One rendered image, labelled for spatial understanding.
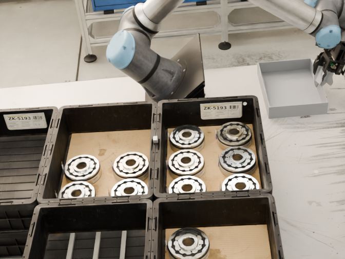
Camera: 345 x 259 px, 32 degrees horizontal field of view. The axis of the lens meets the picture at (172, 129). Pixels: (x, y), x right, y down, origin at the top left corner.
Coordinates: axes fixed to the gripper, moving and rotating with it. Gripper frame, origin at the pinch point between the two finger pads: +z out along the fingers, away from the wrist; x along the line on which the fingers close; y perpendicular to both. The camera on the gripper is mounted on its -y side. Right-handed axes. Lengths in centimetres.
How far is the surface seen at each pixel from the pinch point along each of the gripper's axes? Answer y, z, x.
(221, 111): 28, -4, -42
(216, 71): -19.5, 12.6, -31.1
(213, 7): -141, 49, -3
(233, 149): 42, -2, -40
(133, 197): 62, 0, -70
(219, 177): 49, 3, -45
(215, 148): 38, 3, -44
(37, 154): 30, 17, -95
